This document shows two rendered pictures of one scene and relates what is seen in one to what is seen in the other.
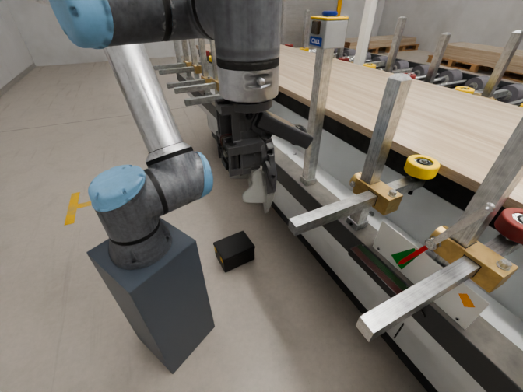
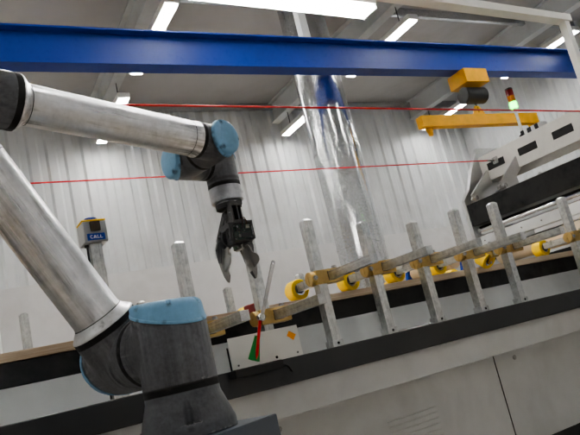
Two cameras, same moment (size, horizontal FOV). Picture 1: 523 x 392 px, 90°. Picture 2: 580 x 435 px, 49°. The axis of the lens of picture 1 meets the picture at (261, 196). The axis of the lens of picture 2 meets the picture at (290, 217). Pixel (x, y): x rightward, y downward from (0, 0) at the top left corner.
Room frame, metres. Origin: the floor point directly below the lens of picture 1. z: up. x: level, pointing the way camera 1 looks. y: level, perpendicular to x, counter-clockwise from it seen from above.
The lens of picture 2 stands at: (0.46, 1.73, 0.70)
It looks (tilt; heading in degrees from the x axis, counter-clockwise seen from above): 12 degrees up; 263
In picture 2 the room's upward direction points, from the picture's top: 13 degrees counter-clockwise
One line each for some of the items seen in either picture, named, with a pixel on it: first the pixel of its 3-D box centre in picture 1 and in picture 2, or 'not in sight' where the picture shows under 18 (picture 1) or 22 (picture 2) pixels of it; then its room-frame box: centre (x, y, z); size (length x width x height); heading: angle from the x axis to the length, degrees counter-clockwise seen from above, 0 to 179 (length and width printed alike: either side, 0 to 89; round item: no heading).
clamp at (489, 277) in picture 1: (468, 254); (269, 316); (0.35, -0.42, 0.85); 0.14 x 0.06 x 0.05; 27
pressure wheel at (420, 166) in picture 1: (416, 177); not in sight; (0.62, -0.44, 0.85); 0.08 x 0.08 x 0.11
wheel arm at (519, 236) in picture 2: not in sight; (475, 251); (-0.57, -0.86, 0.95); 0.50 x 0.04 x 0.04; 117
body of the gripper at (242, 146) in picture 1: (246, 134); (233, 224); (0.41, 0.03, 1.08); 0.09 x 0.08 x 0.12; 113
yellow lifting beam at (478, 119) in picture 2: not in sight; (480, 119); (-2.50, -4.54, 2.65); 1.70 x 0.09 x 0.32; 23
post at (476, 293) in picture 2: not in sight; (468, 264); (-0.52, -0.86, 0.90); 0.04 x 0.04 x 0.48; 27
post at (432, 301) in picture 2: not in sight; (426, 280); (-0.30, -0.75, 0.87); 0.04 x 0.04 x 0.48; 27
